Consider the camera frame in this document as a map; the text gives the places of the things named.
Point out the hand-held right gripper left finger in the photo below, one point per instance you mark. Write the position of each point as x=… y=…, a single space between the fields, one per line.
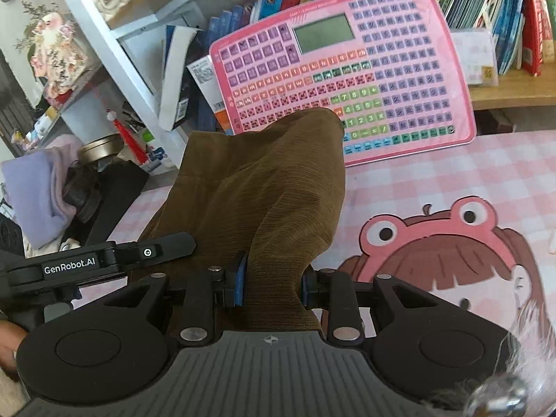
x=241 y=282

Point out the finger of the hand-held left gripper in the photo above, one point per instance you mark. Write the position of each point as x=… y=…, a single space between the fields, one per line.
x=169 y=246

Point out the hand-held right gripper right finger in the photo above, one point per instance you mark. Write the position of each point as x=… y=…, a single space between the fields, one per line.
x=306 y=291

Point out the person's left hand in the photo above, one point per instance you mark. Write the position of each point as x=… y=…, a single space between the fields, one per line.
x=9 y=343

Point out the black keyboard case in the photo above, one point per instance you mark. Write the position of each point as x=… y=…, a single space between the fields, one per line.
x=117 y=195

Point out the purple garment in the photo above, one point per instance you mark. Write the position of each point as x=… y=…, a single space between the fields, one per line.
x=34 y=195

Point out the red tassel ornament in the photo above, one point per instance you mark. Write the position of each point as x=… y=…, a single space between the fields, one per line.
x=128 y=137

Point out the round gold-rimmed tin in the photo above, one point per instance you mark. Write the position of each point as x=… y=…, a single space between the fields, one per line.
x=99 y=150

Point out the white orange book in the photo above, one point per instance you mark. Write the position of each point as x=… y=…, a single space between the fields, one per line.
x=208 y=95

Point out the pink checkered tablecloth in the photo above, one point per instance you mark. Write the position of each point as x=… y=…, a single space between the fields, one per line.
x=434 y=173

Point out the shiny round bead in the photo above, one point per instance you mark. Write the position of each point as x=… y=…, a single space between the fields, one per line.
x=497 y=397

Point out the pink flower bouquet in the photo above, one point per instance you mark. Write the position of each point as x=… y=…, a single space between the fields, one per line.
x=56 y=47

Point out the pink learning tablet toy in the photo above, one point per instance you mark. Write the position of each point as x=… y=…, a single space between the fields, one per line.
x=391 y=78

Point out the white card packet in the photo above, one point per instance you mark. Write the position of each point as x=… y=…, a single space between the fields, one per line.
x=475 y=56

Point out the metal frame bookshelf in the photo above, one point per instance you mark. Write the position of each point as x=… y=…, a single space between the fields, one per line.
x=113 y=52

